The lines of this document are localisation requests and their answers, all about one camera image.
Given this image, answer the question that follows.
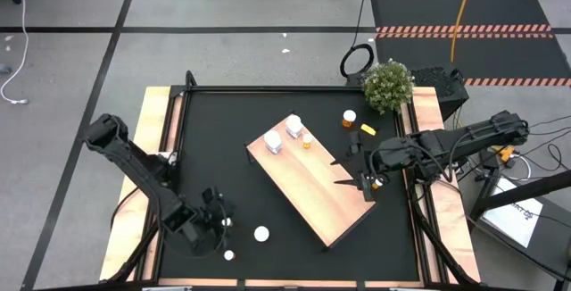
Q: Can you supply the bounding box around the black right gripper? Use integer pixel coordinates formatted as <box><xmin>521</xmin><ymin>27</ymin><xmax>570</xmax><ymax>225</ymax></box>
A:
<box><xmin>329</xmin><ymin>129</ymin><xmax>390</xmax><ymax>204</ymax></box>

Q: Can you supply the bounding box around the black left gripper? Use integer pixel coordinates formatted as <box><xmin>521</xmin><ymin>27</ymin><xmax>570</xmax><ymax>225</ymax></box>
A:
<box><xmin>186</xmin><ymin>186</ymin><xmax>235</xmax><ymax>257</ymax></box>

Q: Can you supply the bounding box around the large amber pill bottle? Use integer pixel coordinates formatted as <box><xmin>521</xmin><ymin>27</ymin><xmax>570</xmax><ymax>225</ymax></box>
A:
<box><xmin>252</xmin><ymin>225</ymin><xmax>271</xmax><ymax>244</ymax></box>

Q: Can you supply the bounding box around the wooden cutting board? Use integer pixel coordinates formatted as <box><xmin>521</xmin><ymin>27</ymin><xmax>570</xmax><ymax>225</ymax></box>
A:
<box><xmin>244</xmin><ymin>112</ymin><xmax>377</xmax><ymax>251</ymax></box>

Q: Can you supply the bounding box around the black table mat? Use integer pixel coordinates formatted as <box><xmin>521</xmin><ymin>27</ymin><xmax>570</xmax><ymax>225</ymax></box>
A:
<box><xmin>158</xmin><ymin>89</ymin><xmax>421</xmax><ymax>283</ymax></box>

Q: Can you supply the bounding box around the green potted plant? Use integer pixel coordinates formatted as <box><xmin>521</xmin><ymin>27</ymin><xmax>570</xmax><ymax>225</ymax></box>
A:
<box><xmin>361</xmin><ymin>58</ymin><xmax>416</xmax><ymax>116</ymax></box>

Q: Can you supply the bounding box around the black perforated box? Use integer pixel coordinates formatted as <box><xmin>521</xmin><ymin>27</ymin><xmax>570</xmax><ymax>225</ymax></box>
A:
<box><xmin>410</xmin><ymin>65</ymin><xmax>470</xmax><ymax>121</ymax></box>

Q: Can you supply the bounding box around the yellow plug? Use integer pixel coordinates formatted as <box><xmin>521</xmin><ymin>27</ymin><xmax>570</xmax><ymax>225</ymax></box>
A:
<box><xmin>490</xmin><ymin>145</ymin><xmax>517</xmax><ymax>163</ymax></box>

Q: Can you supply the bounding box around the white printed sheet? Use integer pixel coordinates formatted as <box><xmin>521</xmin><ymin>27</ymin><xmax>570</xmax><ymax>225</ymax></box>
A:
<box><xmin>481</xmin><ymin>177</ymin><xmax>544</xmax><ymax>248</ymax></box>

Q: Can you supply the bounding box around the black hazard-striped floor mat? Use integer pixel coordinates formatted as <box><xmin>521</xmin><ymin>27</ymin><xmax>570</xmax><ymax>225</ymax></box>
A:
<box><xmin>368</xmin><ymin>0</ymin><xmax>571</xmax><ymax>87</ymax></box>

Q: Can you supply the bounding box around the black equipment stand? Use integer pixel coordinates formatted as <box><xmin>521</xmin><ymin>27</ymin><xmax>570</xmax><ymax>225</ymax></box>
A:
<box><xmin>468</xmin><ymin>170</ymin><xmax>571</xmax><ymax>291</ymax></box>

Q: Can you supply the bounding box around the black coiled floor cable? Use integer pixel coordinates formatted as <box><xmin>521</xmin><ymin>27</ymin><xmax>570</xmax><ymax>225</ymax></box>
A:
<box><xmin>338</xmin><ymin>0</ymin><xmax>376</xmax><ymax>79</ymax></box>

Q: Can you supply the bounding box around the yellow cable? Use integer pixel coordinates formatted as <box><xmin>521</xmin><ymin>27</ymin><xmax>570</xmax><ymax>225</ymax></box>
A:
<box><xmin>449</xmin><ymin>0</ymin><xmax>478</xmax><ymax>63</ymax></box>

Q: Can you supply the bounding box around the white power cable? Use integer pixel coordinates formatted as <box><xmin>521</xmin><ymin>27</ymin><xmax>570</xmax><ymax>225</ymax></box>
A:
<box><xmin>0</xmin><ymin>0</ymin><xmax>30</xmax><ymax>105</ymax></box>

